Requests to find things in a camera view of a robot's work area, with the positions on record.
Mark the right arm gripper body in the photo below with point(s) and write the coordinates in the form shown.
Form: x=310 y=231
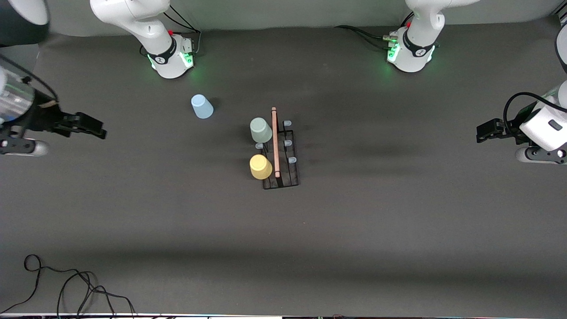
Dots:
x=45 y=118

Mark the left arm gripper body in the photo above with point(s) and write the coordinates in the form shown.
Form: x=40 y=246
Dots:
x=508 y=130

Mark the pale green plastic cup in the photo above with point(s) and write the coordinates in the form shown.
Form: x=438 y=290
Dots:
x=260 y=130

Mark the yellow plastic cup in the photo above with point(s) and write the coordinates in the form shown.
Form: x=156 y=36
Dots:
x=261 y=167

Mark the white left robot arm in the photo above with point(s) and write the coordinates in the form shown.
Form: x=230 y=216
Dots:
x=412 y=62

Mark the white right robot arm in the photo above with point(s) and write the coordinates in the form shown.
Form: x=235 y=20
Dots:
x=170 y=66

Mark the light blue plastic cup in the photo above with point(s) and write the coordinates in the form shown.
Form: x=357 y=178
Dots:
x=202 y=108

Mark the dark grey table mat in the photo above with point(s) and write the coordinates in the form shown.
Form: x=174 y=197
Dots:
x=354 y=243

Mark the light grey backdrop cloth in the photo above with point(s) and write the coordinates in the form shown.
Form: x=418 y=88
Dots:
x=288 y=13

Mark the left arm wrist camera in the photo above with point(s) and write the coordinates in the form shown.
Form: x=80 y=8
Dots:
x=540 y=156

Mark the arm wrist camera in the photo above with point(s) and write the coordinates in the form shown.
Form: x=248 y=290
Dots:
x=540 y=156
x=26 y=147

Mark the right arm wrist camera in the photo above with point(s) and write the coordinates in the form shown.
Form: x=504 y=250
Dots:
x=26 y=147

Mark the dark metal frame rail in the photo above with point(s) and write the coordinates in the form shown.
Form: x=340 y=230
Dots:
x=562 y=17

